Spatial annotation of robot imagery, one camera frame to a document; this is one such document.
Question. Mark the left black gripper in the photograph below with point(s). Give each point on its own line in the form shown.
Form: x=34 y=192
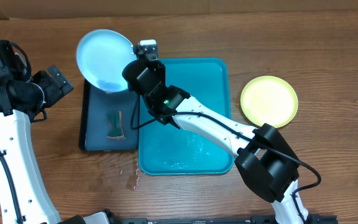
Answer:
x=55 y=91

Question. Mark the light blue plate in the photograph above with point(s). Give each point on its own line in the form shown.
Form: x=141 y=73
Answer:
x=101 y=56

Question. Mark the green sponge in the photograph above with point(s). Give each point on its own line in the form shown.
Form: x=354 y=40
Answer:
x=115 y=121

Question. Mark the yellow plate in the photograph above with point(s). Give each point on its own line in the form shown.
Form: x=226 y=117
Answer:
x=269 y=99

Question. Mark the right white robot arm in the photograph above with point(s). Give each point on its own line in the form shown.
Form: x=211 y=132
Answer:
x=265 y=161

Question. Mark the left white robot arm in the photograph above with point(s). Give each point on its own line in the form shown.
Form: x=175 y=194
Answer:
x=23 y=196

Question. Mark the black water tray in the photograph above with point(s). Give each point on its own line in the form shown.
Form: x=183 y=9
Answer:
x=94 y=125

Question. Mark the teal plastic tray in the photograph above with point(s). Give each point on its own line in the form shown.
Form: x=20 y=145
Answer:
x=166 y=150

